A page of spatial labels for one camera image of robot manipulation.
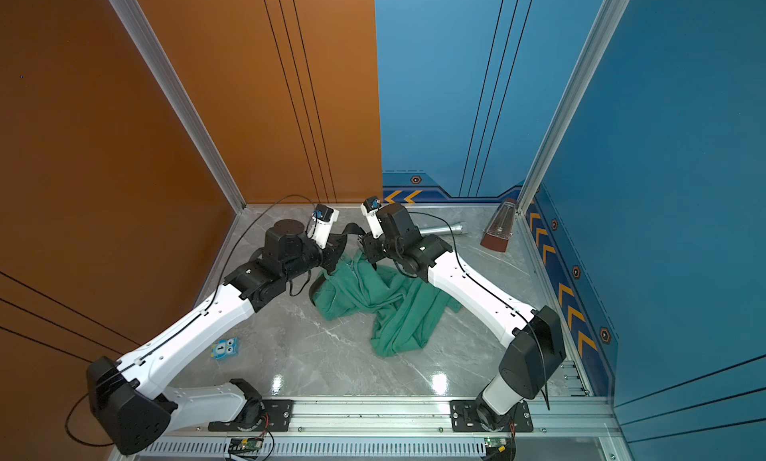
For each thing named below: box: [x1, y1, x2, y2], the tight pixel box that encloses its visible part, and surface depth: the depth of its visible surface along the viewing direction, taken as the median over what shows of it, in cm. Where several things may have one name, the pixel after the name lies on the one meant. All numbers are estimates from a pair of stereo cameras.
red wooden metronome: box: [480, 197, 518, 253], surface depth 104 cm
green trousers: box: [313, 249, 463, 358], surface depth 84 cm
